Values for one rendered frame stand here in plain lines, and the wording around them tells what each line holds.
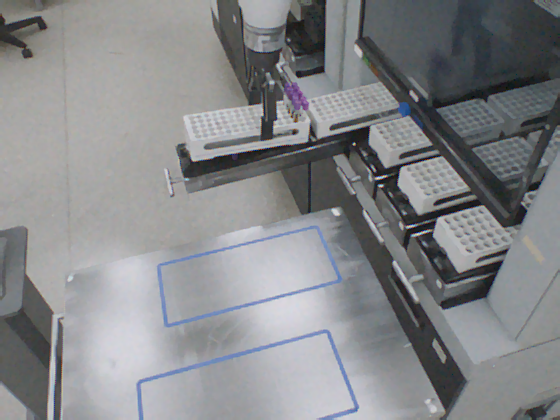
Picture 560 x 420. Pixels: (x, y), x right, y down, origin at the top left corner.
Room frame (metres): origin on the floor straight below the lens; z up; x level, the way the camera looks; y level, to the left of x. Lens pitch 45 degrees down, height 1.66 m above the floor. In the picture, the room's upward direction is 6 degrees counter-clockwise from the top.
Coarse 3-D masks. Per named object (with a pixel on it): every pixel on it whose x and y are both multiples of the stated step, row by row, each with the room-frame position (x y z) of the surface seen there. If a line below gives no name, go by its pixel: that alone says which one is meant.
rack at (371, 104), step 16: (336, 96) 1.04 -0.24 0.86; (352, 96) 1.04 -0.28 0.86; (368, 96) 1.03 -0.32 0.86; (384, 96) 1.02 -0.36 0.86; (320, 112) 0.99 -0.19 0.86; (336, 112) 0.98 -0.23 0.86; (352, 112) 0.98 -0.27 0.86; (368, 112) 0.97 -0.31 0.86; (384, 112) 1.00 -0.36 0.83; (320, 128) 0.94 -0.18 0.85; (336, 128) 0.98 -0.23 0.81; (352, 128) 0.96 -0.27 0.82
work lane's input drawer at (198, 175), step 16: (368, 128) 0.96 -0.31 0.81; (288, 144) 0.95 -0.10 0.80; (304, 144) 0.93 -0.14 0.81; (320, 144) 0.93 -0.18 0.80; (336, 144) 0.93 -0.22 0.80; (192, 160) 0.91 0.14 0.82; (208, 160) 0.92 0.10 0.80; (224, 160) 0.92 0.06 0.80; (240, 160) 0.90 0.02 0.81; (256, 160) 0.90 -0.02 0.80; (272, 160) 0.90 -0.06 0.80; (288, 160) 0.91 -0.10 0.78; (304, 160) 0.92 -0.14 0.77; (192, 176) 0.87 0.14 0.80; (208, 176) 0.87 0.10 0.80; (224, 176) 0.88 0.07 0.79; (240, 176) 0.88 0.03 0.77; (256, 176) 0.89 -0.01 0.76; (192, 192) 0.86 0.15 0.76
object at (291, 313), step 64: (192, 256) 0.62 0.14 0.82; (256, 256) 0.60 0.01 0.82; (320, 256) 0.59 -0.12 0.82; (64, 320) 0.51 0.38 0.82; (128, 320) 0.49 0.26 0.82; (192, 320) 0.47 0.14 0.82; (256, 320) 0.46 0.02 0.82; (320, 320) 0.45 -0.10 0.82; (384, 320) 0.43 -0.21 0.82; (64, 384) 0.38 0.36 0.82; (128, 384) 0.37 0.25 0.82; (192, 384) 0.36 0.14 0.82; (256, 384) 0.34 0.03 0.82; (320, 384) 0.33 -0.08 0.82; (384, 384) 0.32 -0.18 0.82
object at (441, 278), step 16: (416, 240) 0.61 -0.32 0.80; (432, 240) 0.60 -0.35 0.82; (416, 256) 0.59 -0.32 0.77; (432, 256) 0.56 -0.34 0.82; (400, 272) 0.57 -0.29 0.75; (432, 272) 0.54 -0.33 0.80; (448, 272) 0.52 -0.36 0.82; (464, 272) 0.51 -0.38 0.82; (480, 272) 0.52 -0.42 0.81; (496, 272) 0.51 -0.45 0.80; (432, 288) 0.52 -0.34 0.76; (448, 288) 0.49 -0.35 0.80; (464, 288) 0.50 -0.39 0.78; (480, 288) 0.51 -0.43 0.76
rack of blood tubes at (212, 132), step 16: (208, 112) 0.99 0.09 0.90; (224, 112) 0.99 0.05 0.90; (240, 112) 0.98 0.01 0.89; (256, 112) 0.99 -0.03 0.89; (192, 128) 0.93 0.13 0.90; (208, 128) 0.93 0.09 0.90; (224, 128) 0.93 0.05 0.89; (240, 128) 0.92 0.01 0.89; (256, 128) 0.93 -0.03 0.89; (288, 128) 0.93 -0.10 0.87; (304, 128) 0.94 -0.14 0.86; (192, 144) 0.88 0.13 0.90; (208, 144) 0.93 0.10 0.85; (224, 144) 0.93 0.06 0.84; (240, 144) 0.93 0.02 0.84; (256, 144) 0.91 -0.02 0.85; (272, 144) 0.92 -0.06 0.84
